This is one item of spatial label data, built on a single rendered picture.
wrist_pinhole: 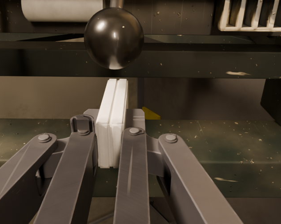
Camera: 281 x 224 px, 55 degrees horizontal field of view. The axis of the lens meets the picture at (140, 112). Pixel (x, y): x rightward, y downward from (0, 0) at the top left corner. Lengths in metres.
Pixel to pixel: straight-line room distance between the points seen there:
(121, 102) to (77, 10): 0.15
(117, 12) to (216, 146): 0.25
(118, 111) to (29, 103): 2.38
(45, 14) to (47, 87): 2.22
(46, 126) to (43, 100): 2.12
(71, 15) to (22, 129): 0.20
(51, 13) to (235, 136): 0.28
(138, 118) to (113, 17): 0.06
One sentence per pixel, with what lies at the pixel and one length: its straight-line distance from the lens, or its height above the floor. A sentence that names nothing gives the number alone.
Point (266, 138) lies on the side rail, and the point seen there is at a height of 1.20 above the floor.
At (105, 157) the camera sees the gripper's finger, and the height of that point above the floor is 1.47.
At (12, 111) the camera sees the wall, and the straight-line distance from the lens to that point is 2.52.
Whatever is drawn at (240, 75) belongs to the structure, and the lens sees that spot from 0.41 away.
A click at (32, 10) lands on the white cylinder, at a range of 0.30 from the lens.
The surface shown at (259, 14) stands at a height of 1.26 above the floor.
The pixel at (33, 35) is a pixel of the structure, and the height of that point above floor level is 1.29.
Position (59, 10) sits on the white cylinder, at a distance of 0.30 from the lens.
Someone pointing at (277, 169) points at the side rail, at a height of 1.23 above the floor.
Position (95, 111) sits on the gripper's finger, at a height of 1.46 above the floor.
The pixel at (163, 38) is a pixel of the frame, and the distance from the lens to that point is 1.22.
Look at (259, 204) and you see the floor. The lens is 2.23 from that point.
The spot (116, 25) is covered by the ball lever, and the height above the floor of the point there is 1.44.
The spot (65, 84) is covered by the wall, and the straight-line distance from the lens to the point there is 2.55.
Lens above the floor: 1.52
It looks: 29 degrees down
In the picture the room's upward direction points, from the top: 105 degrees counter-clockwise
